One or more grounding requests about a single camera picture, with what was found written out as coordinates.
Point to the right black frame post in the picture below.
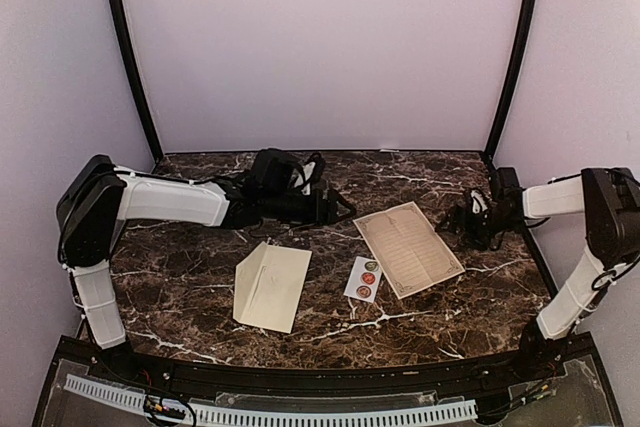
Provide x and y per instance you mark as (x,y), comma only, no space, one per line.
(518,50)

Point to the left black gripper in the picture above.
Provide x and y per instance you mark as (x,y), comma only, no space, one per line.
(326,215)

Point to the cream paper envelope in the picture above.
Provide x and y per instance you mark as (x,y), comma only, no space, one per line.
(268,286)

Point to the black frame post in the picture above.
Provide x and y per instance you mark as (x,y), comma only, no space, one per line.
(134,79)
(518,50)

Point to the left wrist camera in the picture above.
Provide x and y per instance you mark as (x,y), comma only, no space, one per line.
(311,171)

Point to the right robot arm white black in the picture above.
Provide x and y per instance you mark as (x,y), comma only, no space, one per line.
(603,203)

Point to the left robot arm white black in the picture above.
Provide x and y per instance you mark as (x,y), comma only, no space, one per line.
(103,195)

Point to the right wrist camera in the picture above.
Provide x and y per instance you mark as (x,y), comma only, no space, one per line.
(477,201)

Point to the left black frame post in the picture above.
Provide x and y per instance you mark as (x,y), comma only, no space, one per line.
(134,79)

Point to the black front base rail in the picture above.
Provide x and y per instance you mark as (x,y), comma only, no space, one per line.
(485,376)

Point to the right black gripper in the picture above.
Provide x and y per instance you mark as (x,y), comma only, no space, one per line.
(466,226)

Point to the beige lined letter sheet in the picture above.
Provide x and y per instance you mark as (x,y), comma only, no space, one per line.
(412,255)

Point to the white slotted cable duct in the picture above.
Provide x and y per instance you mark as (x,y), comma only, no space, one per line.
(339,412)

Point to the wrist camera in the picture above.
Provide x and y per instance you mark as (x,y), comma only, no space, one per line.
(477,201)
(311,171)

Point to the white sticker sheet with seals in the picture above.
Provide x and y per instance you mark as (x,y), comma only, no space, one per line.
(364,280)

